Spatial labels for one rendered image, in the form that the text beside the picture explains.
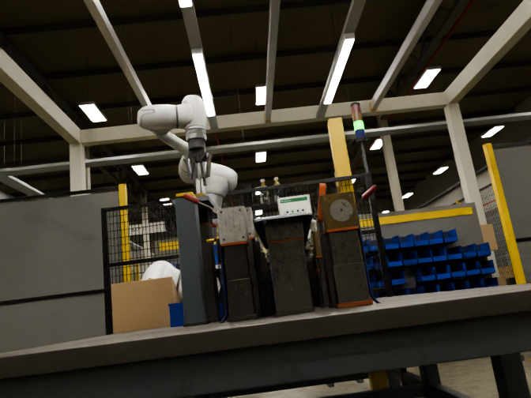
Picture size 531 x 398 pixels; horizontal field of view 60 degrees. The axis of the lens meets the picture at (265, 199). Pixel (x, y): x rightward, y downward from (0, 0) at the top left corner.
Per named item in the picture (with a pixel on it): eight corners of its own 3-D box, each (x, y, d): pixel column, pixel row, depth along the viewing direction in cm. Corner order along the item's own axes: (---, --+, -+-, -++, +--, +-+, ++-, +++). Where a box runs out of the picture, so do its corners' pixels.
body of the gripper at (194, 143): (183, 140, 196) (186, 161, 194) (202, 137, 194) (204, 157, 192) (190, 146, 203) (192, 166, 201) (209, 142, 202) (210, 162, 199)
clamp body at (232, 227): (257, 320, 141) (243, 205, 150) (218, 324, 141) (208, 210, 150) (258, 319, 148) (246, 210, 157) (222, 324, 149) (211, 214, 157)
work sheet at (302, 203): (315, 238, 310) (309, 193, 317) (282, 242, 310) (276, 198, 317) (315, 238, 312) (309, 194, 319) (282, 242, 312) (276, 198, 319)
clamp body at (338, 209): (382, 304, 140) (363, 189, 148) (337, 309, 140) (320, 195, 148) (378, 304, 148) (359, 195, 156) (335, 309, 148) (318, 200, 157)
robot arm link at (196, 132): (201, 123, 195) (202, 137, 194) (209, 131, 204) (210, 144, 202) (181, 128, 197) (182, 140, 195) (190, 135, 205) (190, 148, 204)
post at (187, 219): (205, 324, 151) (194, 196, 161) (182, 327, 152) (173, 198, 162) (209, 323, 159) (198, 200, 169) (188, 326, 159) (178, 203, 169)
